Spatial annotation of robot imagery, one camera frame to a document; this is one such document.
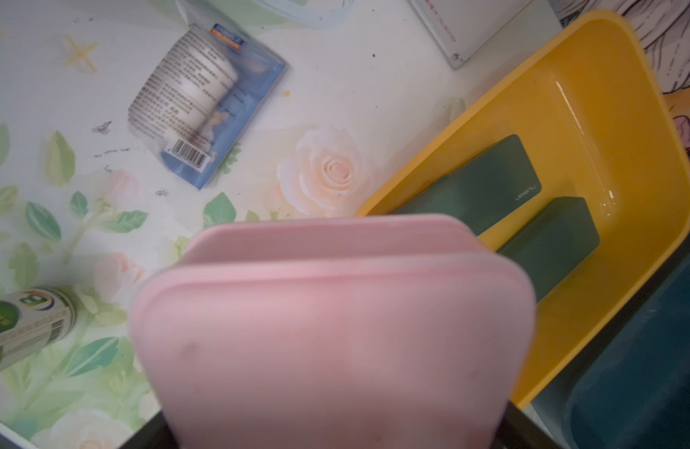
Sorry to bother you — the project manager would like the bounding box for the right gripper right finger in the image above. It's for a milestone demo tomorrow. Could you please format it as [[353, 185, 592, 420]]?
[[493, 402, 560, 449]]

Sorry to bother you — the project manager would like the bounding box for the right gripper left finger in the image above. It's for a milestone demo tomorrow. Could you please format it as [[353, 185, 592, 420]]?
[[120, 413, 179, 449]]

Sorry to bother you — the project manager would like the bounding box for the teal storage tray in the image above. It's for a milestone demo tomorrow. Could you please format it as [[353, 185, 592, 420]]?
[[531, 233, 690, 448]]

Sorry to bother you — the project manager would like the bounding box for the pink pencil case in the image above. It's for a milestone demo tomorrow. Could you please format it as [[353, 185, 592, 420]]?
[[129, 215, 536, 448]]

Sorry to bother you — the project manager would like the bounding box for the dark green pencil case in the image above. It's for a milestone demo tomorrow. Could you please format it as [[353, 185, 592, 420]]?
[[498, 196, 601, 300]]

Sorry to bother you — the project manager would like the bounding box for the dark green pencil case slanted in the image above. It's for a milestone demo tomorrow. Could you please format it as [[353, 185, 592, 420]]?
[[393, 135, 541, 235]]

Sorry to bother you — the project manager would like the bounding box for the yellow storage tray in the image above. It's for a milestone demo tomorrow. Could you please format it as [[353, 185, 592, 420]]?
[[359, 10, 690, 407]]

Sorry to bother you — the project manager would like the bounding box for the silver metal first-aid case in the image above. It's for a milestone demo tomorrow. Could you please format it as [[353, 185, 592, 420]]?
[[410, 0, 532, 70]]

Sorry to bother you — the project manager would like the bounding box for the green cap white bottle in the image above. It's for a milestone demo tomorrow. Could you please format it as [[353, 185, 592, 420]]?
[[0, 287, 76, 372]]

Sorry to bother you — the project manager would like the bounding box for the small clear packet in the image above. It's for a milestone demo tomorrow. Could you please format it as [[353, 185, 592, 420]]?
[[128, 24, 288, 189]]

